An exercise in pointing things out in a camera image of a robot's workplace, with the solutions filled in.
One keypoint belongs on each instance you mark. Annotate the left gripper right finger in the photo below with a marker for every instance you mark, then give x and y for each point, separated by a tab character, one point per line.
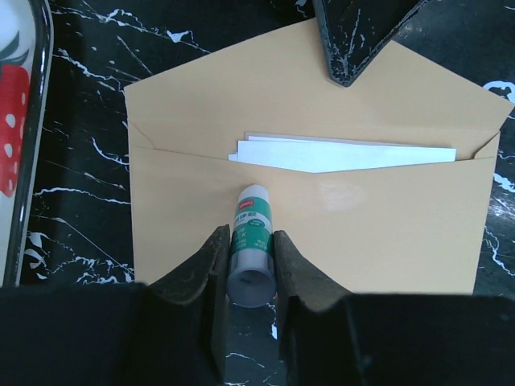
314	334

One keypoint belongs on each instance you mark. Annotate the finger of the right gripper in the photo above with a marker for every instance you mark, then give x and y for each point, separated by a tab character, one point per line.
354	31

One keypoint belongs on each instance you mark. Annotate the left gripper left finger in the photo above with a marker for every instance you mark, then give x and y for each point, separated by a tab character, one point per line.
180	337

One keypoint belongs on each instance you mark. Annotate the green white glue stick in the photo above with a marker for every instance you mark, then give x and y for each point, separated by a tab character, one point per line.
251	280

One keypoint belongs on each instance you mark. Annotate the ornate bordered letter paper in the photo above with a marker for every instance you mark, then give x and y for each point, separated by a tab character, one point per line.
323	155

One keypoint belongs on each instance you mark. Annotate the brown paper envelope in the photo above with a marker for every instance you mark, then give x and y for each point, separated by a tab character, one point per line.
407	229

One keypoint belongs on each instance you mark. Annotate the white strawberry tray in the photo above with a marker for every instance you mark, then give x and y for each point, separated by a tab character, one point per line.
27	37

